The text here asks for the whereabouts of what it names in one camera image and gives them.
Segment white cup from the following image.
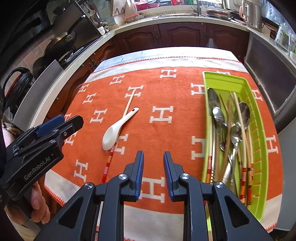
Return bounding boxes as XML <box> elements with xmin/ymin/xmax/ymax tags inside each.
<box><xmin>96</xmin><ymin>24</ymin><xmax>111</xmax><ymax>35</ymax></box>

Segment pink food tray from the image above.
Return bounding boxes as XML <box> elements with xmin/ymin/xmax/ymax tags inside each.
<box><xmin>125</xmin><ymin>13</ymin><xmax>145</xmax><ymax>24</ymax></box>

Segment leaning cutting board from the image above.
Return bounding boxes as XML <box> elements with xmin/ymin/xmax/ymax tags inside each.
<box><xmin>110</xmin><ymin>0</ymin><xmax>137</xmax><ymax>18</ymax></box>

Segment dark brown bamboo chopstick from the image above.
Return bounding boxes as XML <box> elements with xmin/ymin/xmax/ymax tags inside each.
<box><xmin>218</xmin><ymin>94</ymin><xmax>232</xmax><ymax>121</ymax></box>
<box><xmin>218</xmin><ymin>93</ymin><xmax>234</xmax><ymax>181</ymax></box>

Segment grey refrigerator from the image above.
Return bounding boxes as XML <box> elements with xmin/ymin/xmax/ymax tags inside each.
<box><xmin>276</xmin><ymin>120</ymin><xmax>296</xmax><ymax>232</ymax></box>

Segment stainless steel backsplash panel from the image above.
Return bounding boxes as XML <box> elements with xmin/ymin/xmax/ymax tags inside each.
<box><xmin>46</xmin><ymin>0</ymin><xmax>102</xmax><ymax>54</ymax></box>

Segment stainless steel electric kettle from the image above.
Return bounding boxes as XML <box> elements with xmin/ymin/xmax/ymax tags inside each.
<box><xmin>239</xmin><ymin>0</ymin><xmax>264</xmax><ymax>29</ymax></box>

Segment dark cooking pot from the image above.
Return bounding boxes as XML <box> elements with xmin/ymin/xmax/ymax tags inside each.
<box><xmin>32</xmin><ymin>57</ymin><xmax>52</xmax><ymax>78</ymax></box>

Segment metal kitchen faucet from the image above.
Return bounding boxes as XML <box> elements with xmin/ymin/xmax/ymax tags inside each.
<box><xmin>192</xmin><ymin>0</ymin><xmax>204</xmax><ymax>15</ymax></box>

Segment black gas stove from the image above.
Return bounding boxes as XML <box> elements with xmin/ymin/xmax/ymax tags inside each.
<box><xmin>58</xmin><ymin>46</ymin><xmax>85</xmax><ymax>69</ymax></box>

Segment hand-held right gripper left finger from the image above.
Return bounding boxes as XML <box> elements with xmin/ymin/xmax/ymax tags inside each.
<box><xmin>33</xmin><ymin>151</ymin><xmax>145</xmax><ymax>241</ymax></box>

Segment stainless steel stove guard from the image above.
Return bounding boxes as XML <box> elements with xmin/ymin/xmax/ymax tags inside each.
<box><xmin>13</xmin><ymin>59</ymin><xmax>64</xmax><ymax>128</ymax></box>

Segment person's left hand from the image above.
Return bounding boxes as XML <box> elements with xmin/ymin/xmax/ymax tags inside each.
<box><xmin>7</xmin><ymin>182</ymin><xmax>51</xmax><ymax>226</ymax></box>

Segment dark wooden base cabinets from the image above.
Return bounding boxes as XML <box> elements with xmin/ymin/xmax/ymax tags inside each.
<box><xmin>62</xmin><ymin>22</ymin><xmax>250</xmax><ymax>77</ymax></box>

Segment pink basin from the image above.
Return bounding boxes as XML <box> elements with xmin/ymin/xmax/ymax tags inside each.
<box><xmin>136</xmin><ymin>0</ymin><xmax>160</xmax><ymax>11</ymax></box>

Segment white ceramic spoon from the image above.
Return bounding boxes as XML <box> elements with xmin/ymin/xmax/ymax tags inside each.
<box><xmin>102</xmin><ymin>107</ymin><xmax>140</xmax><ymax>151</ymax></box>

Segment hanging clear plastic bag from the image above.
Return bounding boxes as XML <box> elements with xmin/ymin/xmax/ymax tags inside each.
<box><xmin>205</xmin><ymin>37</ymin><xmax>218</xmax><ymax>49</ymax></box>

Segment large metal spoon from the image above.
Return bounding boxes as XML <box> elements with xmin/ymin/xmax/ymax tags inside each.
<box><xmin>222</xmin><ymin>102</ymin><xmax>251</xmax><ymax>183</ymax></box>
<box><xmin>207</xmin><ymin>88</ymin><xmax>226</xmax><ymax>183</ymax></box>

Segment small metal spoon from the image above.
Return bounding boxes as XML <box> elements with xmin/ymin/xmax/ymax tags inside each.
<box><xmin>212</xmin><ymin>107</ymin><xmax>228</xmax><ymax>151</ymax></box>
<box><xmin>228</xmin><ymin>125</ymin><xmax>243</xmax><ymax>186</ymax></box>

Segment glass jar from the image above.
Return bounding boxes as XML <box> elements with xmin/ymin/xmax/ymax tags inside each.
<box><xmin>275</xmin><ymin>22</ymin><xmax>293</xmax><ymax>47</ymax></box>

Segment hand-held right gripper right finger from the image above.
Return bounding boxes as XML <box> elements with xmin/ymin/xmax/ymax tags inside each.
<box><xmin>163</xmin><ymin>151</ymin><xmax>274</xmax><ymax>241</ymax></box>

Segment black range hood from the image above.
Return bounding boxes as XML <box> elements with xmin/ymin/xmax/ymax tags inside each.
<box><xmin>0</xmin><ymin>0</ymin><xmax>56</xmax><ymax>54</ymax></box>

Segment stacked dirty dishes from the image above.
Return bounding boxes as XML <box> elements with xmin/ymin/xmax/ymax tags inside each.
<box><xmin>205</xmin><ymin>9</ymin><xmax>232</xmax><ymax>20</ymax></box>

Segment white kitchen countertop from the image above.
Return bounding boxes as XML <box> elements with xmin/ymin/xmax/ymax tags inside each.
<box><xmin>28</xmin><ymin>13</ymin><xmax>296</xmax><ymax>130</ymax></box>

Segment green plastic utensil tray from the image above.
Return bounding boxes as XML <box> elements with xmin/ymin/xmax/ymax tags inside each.
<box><xmin>201</xmin><ymin>71</ymin><xmax>273</xmax><ymax>222</ymax></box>

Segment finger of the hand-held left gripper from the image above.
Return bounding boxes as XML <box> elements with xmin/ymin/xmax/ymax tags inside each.
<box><xmin>54</xmin><ymin>115</ymin><xmax>84</xmax><ymax>143</ymax></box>
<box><xmin>15</xmin><ymin>115</ymin><xmax>66</xmax><ymax>146</ymax></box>

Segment black cooker with handle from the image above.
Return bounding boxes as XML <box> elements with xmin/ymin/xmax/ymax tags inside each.
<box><xmin>0</xmin><ymin>67</ymin><xmax>35</xmax><ymax>109</ymax></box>

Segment orange patterned blanket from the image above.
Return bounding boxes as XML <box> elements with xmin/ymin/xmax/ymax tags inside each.
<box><xmin>44</xmin><ymin>47</ymin><xmax>284</xmax><ymax>241</ymax></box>

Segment dark wok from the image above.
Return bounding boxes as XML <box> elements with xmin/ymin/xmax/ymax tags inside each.
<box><xmin>45</xmin><ymin>30</ymin><xmax>78</xmax><ymax>55</ymax></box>

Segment stainless steel sink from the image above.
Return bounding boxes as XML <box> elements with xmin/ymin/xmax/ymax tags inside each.
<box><xmin>153</xmin><ymin>13</ymin><xmax>204</xmax><ymax>19</ymax></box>

